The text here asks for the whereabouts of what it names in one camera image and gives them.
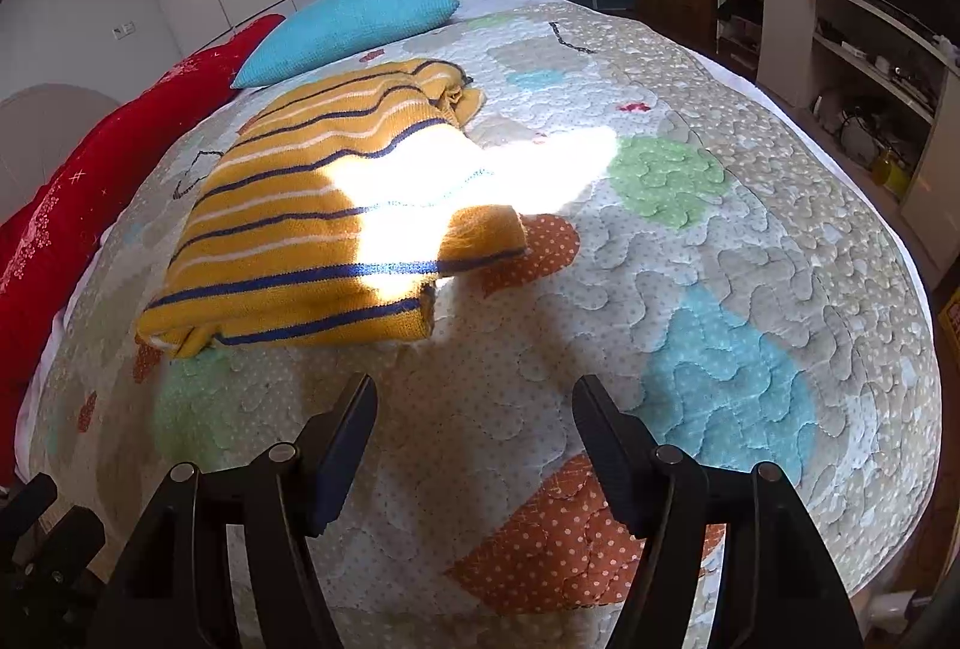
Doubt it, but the white open shelf unit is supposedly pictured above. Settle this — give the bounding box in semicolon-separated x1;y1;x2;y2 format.
754;0;960;275

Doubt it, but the teal pillow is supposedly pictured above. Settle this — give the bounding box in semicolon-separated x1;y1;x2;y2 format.
231;0;461;90

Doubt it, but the white round appliance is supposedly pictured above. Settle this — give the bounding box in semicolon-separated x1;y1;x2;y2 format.
836;109;882;166

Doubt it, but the yellow striped knit sweater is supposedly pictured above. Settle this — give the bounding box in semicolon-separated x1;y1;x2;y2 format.
135;58;530;359

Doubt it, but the red patterned blanket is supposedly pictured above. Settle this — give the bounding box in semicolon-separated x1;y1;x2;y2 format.
0;14;286;477

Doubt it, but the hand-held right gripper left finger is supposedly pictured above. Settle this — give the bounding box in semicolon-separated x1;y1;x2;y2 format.
90;373;378;649

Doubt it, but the patterned quilted bedspread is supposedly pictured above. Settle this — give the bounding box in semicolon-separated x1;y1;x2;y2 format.
15;0;942;649

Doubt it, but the yellow bottle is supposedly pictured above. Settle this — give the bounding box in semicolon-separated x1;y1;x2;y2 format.
870;150;912;193

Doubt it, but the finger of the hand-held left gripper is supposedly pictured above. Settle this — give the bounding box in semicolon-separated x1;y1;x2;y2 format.
0;473;59;549
37;512;106;579

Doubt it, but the beige round headboard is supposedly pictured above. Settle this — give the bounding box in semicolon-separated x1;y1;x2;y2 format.
0;84;113;223

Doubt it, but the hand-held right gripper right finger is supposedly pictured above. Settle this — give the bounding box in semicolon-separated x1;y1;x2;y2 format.
572;375;863;649

